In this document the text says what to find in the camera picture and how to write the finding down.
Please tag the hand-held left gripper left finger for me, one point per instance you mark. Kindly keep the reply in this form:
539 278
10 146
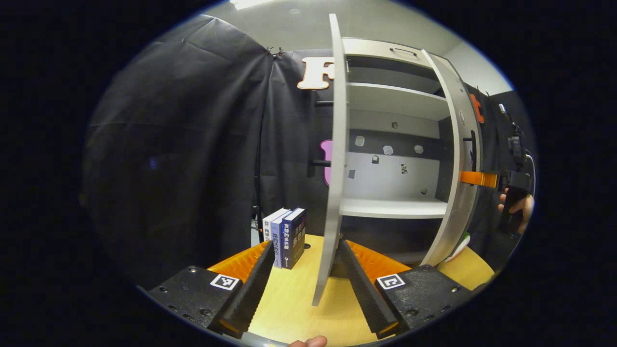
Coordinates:
255 289

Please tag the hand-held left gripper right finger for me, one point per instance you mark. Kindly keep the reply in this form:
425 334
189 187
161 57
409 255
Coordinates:
361 289

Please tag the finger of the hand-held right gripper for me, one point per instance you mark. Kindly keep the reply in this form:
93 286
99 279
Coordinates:
479 179

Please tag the white cabinet door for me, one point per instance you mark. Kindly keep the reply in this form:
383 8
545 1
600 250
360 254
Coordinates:
337 144
458 217

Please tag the white and grey cabinet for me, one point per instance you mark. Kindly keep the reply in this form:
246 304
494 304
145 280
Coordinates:
385 207

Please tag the white cabinet drawer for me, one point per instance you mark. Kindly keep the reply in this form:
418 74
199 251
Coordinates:
366 47

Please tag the light blue book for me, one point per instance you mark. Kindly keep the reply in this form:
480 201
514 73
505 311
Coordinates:
275 241

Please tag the dark blue book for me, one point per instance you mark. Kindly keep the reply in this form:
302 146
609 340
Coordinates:
294 236

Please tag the watermelon slice toy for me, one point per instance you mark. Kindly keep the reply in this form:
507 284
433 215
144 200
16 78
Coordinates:
460 243

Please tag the ceiling light panel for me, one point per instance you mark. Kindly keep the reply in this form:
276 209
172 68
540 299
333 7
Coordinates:
248 4

